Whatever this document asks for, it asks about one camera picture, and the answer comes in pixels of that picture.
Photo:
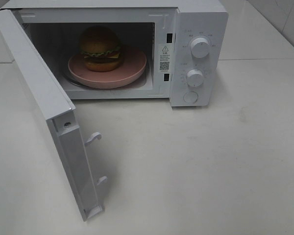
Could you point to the pink round plate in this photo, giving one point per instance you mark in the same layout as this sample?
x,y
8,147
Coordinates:
x,y
132,68

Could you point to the burger with lettuce and cheese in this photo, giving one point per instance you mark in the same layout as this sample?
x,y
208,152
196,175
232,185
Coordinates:
x,y
101,49

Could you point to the white microwave oven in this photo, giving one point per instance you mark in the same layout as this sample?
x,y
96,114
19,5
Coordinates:
x,y
67,50

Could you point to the glass microwave turntable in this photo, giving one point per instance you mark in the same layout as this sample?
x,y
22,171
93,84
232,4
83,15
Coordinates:
x,y
144,82

